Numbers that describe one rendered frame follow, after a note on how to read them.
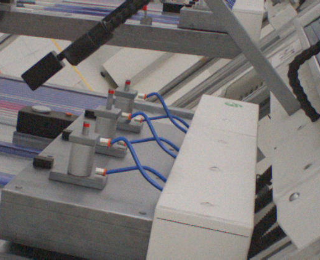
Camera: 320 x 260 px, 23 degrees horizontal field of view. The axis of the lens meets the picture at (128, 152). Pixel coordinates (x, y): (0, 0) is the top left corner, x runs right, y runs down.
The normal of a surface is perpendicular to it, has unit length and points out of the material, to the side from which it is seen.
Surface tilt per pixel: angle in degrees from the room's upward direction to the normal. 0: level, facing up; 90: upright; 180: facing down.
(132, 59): 90
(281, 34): 90
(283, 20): 90
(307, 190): 90
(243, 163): 43
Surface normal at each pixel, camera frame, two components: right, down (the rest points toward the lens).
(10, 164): 0.15, -0.95
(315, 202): -0.17, 0.25
